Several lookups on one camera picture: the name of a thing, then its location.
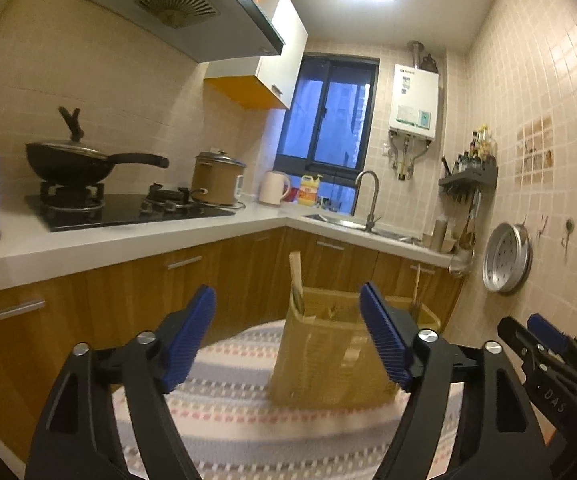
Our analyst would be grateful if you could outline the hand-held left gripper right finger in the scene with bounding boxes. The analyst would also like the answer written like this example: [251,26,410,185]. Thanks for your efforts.
[359,281,554,480]

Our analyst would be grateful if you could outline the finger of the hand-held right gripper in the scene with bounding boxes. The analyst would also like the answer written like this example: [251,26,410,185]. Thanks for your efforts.
[527,313,577,378]
[497,316,545,367]

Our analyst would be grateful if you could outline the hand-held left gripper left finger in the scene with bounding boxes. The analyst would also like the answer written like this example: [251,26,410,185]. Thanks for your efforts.
[24,284,218,480]

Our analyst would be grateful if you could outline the beige plastic utensil basket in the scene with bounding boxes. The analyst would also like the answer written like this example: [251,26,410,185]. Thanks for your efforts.
[268,284,442,410]

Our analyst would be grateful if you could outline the hanging wooden utensils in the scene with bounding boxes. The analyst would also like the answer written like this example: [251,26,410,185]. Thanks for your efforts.
[461,192,479,251]

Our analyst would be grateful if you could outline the round metal steamer tray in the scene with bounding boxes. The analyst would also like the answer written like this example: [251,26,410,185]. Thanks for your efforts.
[483,222,533,295]

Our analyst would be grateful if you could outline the wooden base cabinets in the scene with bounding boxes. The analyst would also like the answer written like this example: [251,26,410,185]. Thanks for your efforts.
[0,225,469,466]

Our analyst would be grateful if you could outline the pale wooden spatula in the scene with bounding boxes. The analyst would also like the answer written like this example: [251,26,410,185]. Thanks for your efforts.
[288,251,309,311]

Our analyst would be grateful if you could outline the striped woven mat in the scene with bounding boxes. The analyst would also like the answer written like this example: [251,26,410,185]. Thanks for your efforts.
[111,322,469,480]

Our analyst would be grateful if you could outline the steel sink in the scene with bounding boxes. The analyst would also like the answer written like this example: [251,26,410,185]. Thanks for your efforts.
[303,212,422,243]

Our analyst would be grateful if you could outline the steel kitchen faucet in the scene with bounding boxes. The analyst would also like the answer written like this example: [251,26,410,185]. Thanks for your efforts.
[351,170,383,233]

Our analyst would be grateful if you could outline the black glass gas stove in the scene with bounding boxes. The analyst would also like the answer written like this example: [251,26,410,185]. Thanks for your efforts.
[24,182,236,233]

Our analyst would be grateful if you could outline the brown rice cooker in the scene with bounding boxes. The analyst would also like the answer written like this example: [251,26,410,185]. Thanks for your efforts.
[191,150,248,207]

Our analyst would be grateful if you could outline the yellow detergent bottle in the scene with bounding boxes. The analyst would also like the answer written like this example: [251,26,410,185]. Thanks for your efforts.
[299,174,323,207]

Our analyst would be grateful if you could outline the cream electric kettle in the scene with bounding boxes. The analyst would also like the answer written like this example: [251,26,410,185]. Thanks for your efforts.
[259,170,292,206]

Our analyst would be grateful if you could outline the water heater pipes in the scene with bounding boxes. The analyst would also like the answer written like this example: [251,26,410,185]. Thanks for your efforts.
[389,132,432,181]

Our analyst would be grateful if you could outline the row of seasoning bottles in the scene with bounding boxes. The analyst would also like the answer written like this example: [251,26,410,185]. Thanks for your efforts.
[456,126,498,173]

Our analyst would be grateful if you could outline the black frying pan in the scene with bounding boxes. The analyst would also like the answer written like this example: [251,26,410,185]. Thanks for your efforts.
[25,142,170,183]

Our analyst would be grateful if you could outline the dark framed window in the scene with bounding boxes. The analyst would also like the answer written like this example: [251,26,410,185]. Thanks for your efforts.
[273,54,380,181]

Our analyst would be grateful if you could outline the white gas water heater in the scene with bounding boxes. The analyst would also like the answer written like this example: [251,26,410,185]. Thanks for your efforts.
[387,63,441,140]

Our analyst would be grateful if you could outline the grey range hood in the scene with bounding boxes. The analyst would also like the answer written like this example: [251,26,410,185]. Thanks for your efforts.
[71,0,286,63]

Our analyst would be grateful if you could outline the thin wooden handled utensil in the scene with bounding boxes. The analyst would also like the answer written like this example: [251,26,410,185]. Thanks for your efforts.
[409,262,424,318]

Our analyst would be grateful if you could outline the dark wall rack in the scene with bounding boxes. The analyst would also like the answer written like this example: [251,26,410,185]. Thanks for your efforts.
[439,165,498,196]

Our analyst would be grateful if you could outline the pan lid with black handle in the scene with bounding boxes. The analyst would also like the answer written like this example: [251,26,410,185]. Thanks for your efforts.
[27,106,109,161]

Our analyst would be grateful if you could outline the white and orange wall cabinet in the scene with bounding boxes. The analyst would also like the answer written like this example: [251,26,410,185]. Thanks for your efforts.
[203,0,309,111]

